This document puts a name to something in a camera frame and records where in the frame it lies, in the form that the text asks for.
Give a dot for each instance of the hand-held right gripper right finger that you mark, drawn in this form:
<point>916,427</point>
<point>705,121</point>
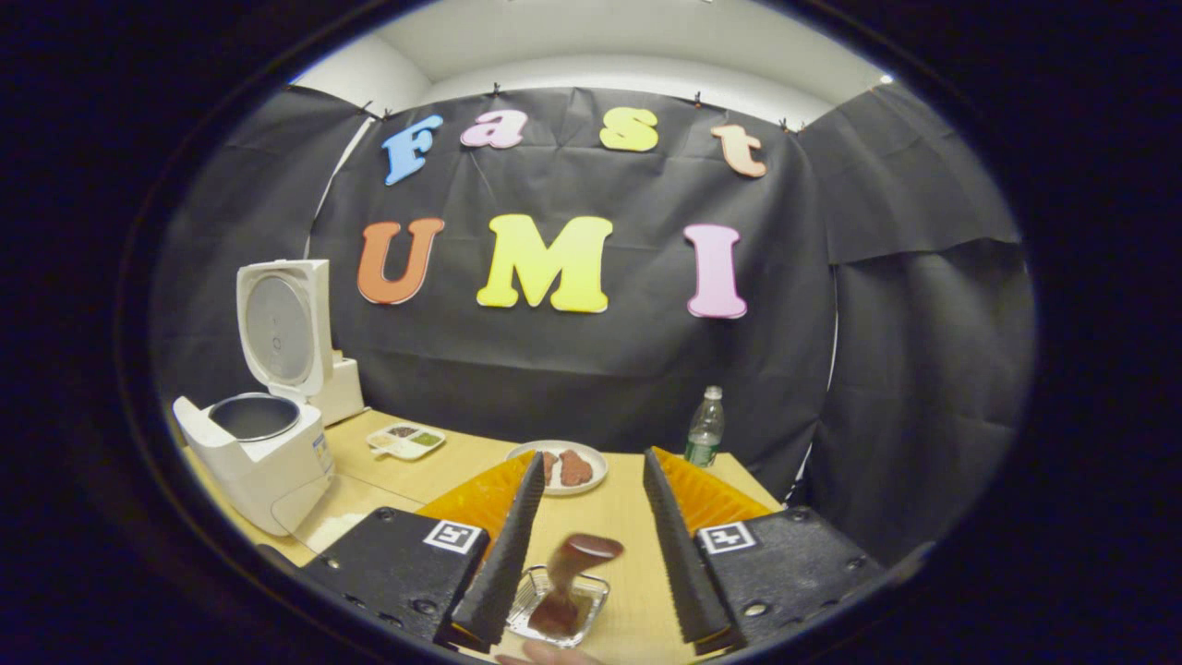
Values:
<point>679,563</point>

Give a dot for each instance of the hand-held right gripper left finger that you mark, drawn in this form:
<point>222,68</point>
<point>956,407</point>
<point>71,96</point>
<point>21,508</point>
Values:
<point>508,554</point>

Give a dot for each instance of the brown wooden spoon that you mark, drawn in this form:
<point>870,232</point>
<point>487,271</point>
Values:
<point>568,577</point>

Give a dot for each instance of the white rice cooker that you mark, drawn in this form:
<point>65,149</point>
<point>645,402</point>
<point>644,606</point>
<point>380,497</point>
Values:
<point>268,480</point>

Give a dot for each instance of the brown meat piece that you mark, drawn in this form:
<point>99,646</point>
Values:
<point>551,467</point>
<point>575,469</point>

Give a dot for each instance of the white round plate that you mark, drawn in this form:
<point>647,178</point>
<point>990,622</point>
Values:
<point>596,466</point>

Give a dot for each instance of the clear green label water bottle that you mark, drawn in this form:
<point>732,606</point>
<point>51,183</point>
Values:
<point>705,434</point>

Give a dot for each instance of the small white divided dish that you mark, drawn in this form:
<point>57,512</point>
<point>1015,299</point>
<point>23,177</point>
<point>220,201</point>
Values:
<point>404,441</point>

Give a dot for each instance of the black backdrop cloth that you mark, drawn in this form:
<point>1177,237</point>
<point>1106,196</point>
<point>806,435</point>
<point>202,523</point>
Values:
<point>600,369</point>

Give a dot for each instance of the white toaster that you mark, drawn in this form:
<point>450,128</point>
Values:
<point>346,392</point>

